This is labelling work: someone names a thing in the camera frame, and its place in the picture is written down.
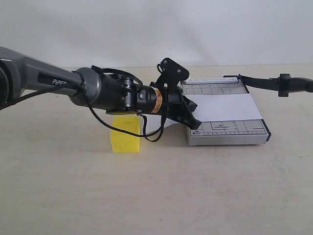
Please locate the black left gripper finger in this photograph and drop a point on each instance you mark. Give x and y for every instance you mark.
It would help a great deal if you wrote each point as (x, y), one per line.
(186, 118)
(188, 106)

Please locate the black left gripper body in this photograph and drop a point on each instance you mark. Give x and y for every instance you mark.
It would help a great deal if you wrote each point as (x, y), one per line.
(176, 108)

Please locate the white paper strip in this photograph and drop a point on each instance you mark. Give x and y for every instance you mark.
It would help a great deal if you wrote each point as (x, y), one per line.
(224, 107)

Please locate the yellow foam block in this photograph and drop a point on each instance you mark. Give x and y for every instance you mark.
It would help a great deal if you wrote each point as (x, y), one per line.
(125, 143)

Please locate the black cutter blade arm handle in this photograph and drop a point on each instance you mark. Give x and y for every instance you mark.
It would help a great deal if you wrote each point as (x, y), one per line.
(284, 84)

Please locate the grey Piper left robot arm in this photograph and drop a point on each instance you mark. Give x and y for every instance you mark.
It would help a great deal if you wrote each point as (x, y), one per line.
(116, 91)

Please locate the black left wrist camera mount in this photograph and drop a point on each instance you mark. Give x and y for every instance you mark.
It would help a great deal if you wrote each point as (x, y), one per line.
(171, 73)

